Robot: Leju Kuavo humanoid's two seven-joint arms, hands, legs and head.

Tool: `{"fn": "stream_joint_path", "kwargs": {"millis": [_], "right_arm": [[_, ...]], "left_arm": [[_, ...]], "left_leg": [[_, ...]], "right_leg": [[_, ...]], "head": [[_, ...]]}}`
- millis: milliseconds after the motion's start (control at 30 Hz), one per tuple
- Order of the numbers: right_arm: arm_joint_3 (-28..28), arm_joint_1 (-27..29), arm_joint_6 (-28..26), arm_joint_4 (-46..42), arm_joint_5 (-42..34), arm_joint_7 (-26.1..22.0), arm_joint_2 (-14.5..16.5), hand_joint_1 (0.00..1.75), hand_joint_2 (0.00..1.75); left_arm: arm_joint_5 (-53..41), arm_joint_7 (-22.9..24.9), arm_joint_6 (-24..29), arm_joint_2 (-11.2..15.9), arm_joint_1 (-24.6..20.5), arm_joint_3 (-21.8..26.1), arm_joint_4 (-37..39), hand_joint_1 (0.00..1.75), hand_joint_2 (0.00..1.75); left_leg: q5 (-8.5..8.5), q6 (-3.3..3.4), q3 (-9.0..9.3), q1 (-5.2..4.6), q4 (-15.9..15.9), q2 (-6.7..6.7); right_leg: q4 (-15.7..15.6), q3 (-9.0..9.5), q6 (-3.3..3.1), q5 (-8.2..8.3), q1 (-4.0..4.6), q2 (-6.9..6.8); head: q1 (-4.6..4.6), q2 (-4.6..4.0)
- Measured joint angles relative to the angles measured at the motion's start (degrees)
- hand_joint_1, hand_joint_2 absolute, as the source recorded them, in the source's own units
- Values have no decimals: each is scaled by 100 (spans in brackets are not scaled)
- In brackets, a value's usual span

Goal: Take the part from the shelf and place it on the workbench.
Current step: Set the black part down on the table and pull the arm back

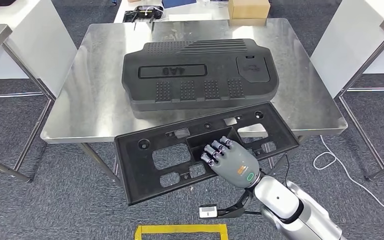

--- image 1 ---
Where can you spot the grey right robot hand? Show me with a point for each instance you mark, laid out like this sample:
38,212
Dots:
238,165

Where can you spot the black plastic plate bracket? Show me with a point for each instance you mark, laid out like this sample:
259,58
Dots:
139,179

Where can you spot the stainless steel workbench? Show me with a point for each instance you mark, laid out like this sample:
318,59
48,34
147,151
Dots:
96,99

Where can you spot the yellow floor tape square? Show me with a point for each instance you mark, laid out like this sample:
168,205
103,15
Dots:
178,228

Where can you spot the dark grey engine cover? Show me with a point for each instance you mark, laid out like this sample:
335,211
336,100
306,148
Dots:
195,86

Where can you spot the brown cardboard box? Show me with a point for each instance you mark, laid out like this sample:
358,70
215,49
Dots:
248,10

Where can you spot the white panel desk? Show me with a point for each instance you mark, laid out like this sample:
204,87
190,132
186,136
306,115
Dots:
39,39
344,39

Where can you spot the blue folder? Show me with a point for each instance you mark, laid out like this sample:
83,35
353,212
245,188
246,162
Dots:
178,3

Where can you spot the black handheld controller device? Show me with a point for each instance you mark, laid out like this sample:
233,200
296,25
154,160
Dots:
142,15

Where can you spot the white back table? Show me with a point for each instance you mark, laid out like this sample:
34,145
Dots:
120,8

